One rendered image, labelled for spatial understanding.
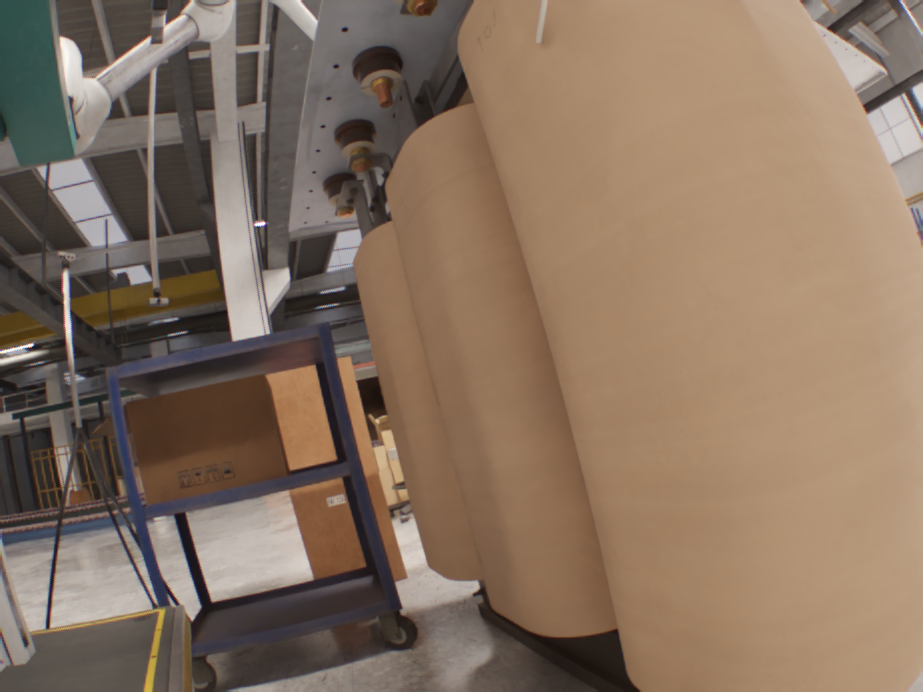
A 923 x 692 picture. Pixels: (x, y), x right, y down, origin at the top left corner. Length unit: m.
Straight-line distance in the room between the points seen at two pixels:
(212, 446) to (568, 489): 0.95
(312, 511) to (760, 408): 1.78
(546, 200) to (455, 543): 0.86
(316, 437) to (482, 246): 1.36
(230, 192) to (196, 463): 11.51
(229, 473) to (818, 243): 1.31
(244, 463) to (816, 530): 1.25
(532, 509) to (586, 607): 0.18
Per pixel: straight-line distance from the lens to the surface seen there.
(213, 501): 1.35
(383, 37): 1.12
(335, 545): 2.03
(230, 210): 12.48
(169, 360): 1.39
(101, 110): 1.63
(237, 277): 11.79
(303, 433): 1.99
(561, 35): 0.53
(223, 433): 1.39
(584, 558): 0.78
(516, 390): 0.74
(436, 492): 1.19
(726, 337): 0.41
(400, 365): 1.19
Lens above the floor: 0.59
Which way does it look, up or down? 7 degrees up
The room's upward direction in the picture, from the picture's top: 15 degrees counter-clockwise
